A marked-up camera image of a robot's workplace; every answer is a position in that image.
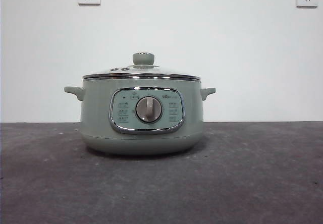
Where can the glass lid with green knob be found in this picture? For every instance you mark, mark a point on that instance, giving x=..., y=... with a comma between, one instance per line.
x=143, y=58

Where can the pale green electric cooking pot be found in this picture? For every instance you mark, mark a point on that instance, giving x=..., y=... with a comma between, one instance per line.
x=101, y=113

